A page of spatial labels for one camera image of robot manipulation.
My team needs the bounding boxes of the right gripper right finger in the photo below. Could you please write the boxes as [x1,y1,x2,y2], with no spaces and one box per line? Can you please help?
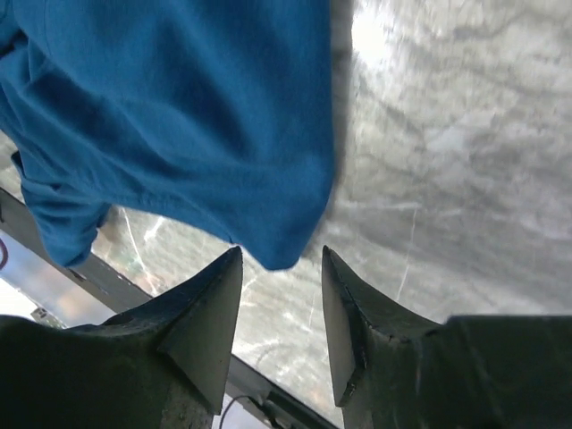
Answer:
[322,248,571,428]

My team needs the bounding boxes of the blue polo t shirt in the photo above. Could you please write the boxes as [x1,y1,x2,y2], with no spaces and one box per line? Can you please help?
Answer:
[1,1,335,270]

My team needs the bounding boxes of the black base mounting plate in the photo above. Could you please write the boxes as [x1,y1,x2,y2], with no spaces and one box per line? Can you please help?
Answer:
[1,189,336,429]

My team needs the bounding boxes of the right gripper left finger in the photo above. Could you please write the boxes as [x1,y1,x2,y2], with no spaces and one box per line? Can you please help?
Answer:
[1,248,243,428]

